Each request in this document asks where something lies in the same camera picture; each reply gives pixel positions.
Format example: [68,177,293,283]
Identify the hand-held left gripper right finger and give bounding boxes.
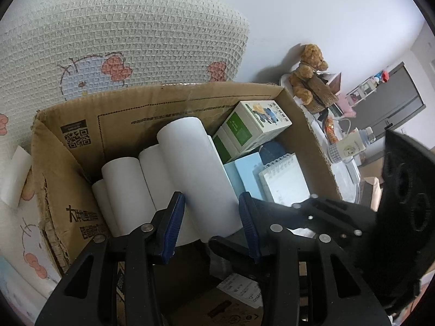
[238,192,391,326]

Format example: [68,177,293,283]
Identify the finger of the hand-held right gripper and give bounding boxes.
[286,195,382,246]
[209,236,270,283]

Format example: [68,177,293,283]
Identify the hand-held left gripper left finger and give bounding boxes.
[35,192,186,326]

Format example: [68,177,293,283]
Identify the white paper tube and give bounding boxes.
[101,157,157,236]
[139,144,170,212]
[156,116,246,247]
[91,179,119,236]

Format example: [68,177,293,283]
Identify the brown cardboard box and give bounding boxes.
[31,81,343,326]

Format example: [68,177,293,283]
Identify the brown cardboard piece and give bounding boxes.
[359,175,384,211]

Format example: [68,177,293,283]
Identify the light blue box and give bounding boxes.
[223,152,266,208]

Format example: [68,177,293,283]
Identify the white spiral notebook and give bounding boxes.
[258,153,310,208]

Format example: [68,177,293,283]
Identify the white mug checked base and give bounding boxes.
[327,136,361,168]

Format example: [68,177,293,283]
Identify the dark blue round object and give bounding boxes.
[261,142,287,165]

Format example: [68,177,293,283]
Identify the clear plastic bottle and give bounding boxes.
[353,127,377,150]

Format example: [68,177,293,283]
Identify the green white plain carton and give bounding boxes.
[212,126,240,164]

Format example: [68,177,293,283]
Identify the orange snack packet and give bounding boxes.
[323,116,340,144]

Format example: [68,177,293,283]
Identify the green white cartoon carton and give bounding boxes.
[222,101,293,154]

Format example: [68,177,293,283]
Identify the grey wardrobe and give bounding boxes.
[353,62,426,136]

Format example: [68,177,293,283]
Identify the pink soft item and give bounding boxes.
[344,94,358,117]

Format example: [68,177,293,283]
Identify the brown woven basket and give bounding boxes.
[306,75,340,114]

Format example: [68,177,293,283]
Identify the white small shelf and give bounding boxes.
[347,76,379,104]

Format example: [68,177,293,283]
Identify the brown teddy bear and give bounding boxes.
[289,43,329,106]

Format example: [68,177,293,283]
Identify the white paper strip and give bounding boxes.
[0,145,33,208]

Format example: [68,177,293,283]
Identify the cream printed blanket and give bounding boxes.
[0,0,251,299]

